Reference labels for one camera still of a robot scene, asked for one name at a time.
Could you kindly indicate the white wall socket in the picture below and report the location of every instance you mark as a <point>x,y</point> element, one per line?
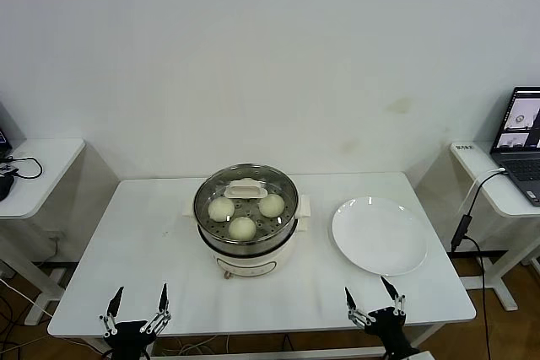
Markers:
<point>55,234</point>

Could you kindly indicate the small printed label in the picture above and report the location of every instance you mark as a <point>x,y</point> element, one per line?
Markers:
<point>464,146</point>

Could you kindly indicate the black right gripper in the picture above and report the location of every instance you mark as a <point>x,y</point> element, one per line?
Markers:
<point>388,326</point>

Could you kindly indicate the perforated steel steamer basket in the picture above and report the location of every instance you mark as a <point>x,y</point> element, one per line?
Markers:
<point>278,225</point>

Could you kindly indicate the white round plate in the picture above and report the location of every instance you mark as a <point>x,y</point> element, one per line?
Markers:
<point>379,238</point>

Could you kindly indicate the small black usb hub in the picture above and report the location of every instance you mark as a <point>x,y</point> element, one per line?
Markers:
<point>6,169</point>

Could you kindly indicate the white rectangular table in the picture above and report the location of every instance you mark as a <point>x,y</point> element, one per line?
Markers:
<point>295,292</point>

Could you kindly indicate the black laptop with lit screen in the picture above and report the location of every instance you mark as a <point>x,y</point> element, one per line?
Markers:
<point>10,128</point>

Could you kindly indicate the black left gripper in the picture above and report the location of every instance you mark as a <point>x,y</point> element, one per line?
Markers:
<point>131,336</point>

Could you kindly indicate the cream electric cooking pot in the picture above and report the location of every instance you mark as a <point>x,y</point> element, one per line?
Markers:
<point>253,265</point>

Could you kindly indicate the white side table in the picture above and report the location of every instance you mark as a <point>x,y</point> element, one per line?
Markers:
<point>42,174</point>
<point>481,157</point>

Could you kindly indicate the black computer mouse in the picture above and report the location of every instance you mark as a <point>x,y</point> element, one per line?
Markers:
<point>5,187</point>

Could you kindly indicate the grey open laptop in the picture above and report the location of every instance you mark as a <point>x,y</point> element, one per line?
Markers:
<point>519,166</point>

